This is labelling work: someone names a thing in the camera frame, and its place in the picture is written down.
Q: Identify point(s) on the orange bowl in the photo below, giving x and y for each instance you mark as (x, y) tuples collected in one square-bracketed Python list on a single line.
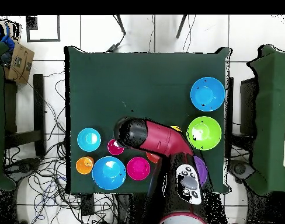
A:
[(153, 157)]

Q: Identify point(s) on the crimson cup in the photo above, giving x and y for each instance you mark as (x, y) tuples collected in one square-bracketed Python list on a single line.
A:
[(113, 149)]

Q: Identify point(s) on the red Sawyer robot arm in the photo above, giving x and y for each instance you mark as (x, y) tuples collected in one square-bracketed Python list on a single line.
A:
[(161, 140)]

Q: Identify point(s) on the yellow cup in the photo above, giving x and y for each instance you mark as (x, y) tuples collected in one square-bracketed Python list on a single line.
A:
[(176, 128)]

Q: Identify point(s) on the dark green tablecloth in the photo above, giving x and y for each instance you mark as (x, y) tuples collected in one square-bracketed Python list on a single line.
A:
[(142, 88)]

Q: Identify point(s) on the crimson small bowl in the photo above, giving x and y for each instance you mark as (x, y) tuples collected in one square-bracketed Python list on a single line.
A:
[(138, 168)]

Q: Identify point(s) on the small blue bowl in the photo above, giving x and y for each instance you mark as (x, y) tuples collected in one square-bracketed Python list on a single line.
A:
[(89, 139)]

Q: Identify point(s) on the large blue bowl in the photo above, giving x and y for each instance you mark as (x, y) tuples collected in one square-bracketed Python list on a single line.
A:
[(208, 94), (109, 173)]

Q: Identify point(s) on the large green bowl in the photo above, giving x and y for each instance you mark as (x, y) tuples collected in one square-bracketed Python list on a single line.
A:
[(205, 133)]

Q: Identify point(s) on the orange cup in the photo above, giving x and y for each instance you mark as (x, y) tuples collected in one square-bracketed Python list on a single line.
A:
[(84, 165)]

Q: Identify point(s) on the large purple bowl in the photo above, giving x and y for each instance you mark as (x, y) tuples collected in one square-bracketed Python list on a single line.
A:
[(201, 170)]

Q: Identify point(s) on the black power adapter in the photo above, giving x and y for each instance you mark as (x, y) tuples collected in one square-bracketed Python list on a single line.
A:
[(113, 47)]

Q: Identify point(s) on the black power brick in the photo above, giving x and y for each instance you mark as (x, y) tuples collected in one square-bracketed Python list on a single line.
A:
[(87, 204)]

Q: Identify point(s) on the black tripod leg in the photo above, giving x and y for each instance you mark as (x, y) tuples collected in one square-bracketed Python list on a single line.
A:
[(181, 25), (121, 24)]

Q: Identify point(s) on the black equipment box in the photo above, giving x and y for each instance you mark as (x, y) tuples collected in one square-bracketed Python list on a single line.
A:
[(248, 105)]

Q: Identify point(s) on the grey stand base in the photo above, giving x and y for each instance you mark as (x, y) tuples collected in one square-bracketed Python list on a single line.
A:
[(240, 169)]

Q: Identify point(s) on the cardboard box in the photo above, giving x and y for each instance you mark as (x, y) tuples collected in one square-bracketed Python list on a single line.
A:
[(19, 63)]

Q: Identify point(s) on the blue cloth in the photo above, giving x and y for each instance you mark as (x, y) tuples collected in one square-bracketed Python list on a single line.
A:
[(1, 36)]

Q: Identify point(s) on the black bench frame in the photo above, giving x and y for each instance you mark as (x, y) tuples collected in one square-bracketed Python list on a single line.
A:
[(38, 105)]

